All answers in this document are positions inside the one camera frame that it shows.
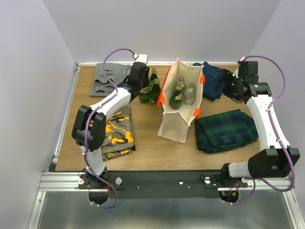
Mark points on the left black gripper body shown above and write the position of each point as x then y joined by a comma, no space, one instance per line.
145,82

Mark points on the green plaid folded cloth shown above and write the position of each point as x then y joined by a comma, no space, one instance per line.
225,131

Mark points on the grey folded shorts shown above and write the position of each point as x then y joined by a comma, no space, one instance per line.
114,71

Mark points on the beige canvas tote bag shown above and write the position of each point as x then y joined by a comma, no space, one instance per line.
175,123

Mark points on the aluminium rail frame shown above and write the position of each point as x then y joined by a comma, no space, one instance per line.
60,203

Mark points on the dark blue folded jeans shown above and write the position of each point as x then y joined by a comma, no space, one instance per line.
211,74

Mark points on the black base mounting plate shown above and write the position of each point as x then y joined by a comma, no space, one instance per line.
170,183

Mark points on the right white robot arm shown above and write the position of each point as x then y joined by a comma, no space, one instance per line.
276,158

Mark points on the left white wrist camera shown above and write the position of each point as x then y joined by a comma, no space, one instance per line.
143,58

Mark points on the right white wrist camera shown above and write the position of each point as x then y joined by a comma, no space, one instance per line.
235,73

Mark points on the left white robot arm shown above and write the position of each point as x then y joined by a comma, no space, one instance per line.
90,124

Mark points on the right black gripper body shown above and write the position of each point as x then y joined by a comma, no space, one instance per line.
231,88

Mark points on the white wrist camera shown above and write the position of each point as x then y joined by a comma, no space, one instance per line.
143,58
235,73

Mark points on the orange camouflage folded pants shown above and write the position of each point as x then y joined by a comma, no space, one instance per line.
119,134

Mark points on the green glass bottle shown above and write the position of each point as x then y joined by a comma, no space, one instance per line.
181,82
177,97
153,75
144,95
189,95
155,91

